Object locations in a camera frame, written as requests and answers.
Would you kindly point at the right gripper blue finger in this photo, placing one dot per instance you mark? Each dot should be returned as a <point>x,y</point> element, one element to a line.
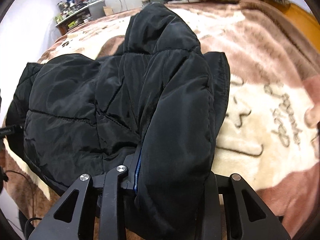
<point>133,164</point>

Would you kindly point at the grey storage bin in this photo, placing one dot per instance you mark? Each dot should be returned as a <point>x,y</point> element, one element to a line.
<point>96,9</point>

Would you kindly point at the cluttered side desk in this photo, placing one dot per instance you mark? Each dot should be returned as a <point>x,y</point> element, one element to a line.
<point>73,20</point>

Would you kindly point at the wooden headboard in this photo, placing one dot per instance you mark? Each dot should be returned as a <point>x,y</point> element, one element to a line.
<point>301,19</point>

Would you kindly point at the black puffer jacket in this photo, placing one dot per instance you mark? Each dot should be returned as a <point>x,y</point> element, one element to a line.
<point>158,90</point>

